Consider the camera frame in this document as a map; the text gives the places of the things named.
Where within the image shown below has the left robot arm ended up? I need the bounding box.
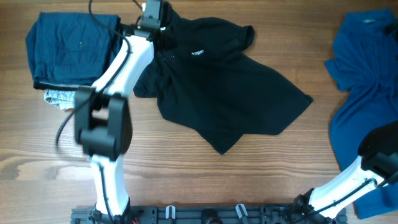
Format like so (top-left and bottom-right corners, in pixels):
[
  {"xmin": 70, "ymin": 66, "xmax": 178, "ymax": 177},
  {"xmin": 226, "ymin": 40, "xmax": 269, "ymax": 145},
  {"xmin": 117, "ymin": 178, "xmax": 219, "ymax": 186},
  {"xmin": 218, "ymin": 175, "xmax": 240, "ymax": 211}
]
[{"xmin": 71, "ymin": 1, "xmax": 170, "ymax": 223}]

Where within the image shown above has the grey rail clip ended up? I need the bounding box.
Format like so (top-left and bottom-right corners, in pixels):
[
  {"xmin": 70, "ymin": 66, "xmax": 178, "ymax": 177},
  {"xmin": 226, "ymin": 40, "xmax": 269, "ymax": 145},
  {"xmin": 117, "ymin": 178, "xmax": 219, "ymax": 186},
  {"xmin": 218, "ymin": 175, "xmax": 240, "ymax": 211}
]
[
  {"xmin": 165, "ymin": 205, "xmax": 176, "ymax": 220},
  {"xmin": 235, "ymin": 203, "xmax": 249, "ymax": 224}
]

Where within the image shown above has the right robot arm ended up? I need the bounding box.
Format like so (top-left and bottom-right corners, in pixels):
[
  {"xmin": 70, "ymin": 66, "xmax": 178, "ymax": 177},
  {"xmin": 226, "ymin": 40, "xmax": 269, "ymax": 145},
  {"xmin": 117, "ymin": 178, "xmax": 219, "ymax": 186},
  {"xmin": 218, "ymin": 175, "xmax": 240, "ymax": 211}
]
[{"xmin": 288, "ymin": 121, "xmax": 397, "ymax": 223}]

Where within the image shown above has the blue polo shirt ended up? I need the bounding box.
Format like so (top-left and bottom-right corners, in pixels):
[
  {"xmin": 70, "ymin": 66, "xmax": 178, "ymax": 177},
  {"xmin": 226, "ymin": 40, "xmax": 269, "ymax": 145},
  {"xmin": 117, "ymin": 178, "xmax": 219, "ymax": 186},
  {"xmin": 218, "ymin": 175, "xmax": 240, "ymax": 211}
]
[{"xmin": 324, "ymin": 8, "xmax": 398, "ymax": 220}]

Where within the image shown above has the folded dark blue garment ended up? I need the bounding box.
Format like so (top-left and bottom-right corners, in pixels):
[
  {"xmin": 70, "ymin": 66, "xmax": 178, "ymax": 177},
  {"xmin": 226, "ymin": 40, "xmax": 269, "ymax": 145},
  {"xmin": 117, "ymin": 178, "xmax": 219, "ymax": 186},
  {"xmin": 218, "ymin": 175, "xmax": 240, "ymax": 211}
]
[{"xmin": 25, "ymin": 11, "xmax": 125, "ymax": 87}]

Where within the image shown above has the right grey rail clip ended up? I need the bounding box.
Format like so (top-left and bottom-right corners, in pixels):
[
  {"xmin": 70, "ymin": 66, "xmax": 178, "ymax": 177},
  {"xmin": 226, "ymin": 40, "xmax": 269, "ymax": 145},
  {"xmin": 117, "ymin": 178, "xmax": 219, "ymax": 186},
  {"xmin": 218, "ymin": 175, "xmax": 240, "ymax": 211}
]
[{"xmin": 235, "ymin": 203, "xmax": 249, "ymax": 224}]

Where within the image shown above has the left grey rail clip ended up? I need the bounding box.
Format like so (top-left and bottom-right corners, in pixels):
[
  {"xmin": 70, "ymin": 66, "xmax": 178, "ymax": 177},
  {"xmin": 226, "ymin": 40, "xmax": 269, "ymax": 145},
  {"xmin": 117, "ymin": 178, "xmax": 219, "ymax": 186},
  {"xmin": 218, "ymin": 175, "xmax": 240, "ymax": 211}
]
[{"xmin": 165, "ymin": 205, "xmax": 176, "ymax": 220}]

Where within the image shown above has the folded light grey garment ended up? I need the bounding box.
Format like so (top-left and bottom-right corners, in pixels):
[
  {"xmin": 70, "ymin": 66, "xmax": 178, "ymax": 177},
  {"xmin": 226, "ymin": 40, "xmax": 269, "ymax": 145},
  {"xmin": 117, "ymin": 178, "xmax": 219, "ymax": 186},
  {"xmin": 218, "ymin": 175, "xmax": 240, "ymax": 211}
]
[{"xmin": 44, "ymin": 90, "xmax": 75, "ymax": 110}]

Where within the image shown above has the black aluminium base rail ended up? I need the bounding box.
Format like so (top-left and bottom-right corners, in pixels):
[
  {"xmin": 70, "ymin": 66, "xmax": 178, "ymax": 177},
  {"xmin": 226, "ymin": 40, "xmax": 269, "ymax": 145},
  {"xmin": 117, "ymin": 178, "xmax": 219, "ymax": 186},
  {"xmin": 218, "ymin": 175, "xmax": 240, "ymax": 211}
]
[{"xmin": 70, "ymin": 203, "xmax": 348, "ymax": 224}]

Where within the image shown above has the black polo shirt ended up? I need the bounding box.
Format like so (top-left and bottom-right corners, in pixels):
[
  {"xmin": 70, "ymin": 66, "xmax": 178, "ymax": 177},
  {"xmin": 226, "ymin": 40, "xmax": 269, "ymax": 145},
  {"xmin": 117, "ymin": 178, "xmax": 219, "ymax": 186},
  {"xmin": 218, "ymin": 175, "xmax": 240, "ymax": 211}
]
[{"xmin": 134, "ymin": 9, "xmax": 313, "ymax": 154}]

